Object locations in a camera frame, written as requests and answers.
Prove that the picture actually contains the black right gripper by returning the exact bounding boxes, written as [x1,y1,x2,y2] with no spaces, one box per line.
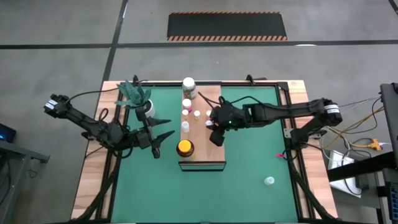
[208,104,246,147]

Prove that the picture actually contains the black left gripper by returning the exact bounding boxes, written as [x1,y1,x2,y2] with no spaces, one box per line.
[135,106,176,159]

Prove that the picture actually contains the amber bottle yellow cap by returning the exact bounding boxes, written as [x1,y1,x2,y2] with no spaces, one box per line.
[175,139,195,161]

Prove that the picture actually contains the large gummy bottle white cap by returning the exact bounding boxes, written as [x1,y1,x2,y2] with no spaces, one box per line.
[182,77,198,100]

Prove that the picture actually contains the wooden board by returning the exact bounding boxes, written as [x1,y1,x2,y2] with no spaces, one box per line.
[178,84,227,172]

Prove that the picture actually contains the snake plant in white pot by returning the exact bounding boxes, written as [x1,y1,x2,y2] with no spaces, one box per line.
[114,80,156,121]

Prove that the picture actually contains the green table mat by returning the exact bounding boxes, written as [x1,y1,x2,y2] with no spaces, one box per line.
[111,85,299,223]

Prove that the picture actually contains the black floor mat hazard stripes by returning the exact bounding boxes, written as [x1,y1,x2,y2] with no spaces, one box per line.
[166,11,288,42]

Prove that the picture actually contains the white paper sheet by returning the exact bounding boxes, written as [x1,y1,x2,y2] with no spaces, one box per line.
[328,150,363,199]

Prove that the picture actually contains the black office desk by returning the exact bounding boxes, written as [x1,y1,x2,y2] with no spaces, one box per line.
[326,151,398,224]

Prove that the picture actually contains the grey metal table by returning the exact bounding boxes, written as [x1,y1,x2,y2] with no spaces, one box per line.
[0,139,50,224]

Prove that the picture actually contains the black device blue light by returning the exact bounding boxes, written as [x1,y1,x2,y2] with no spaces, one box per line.
[0,123,17,143]

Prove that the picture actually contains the yellow power adapter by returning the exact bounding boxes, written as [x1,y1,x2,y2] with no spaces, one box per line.
[368,139,382,152]

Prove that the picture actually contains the computer monitor on desk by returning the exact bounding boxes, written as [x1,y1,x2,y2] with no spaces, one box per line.
[379,82,398,153]

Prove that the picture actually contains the backlit computer keyboard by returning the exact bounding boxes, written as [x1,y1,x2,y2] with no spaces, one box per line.
[385,182,398,222]

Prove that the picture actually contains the black sleeved right arm cable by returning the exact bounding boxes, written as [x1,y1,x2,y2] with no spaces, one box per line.
[198,91,262,109]

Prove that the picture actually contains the black aluminium table frame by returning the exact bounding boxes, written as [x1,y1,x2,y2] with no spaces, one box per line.
[70,74,340,224]

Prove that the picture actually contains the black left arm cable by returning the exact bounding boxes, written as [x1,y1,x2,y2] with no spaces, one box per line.
[66,86,122,103]

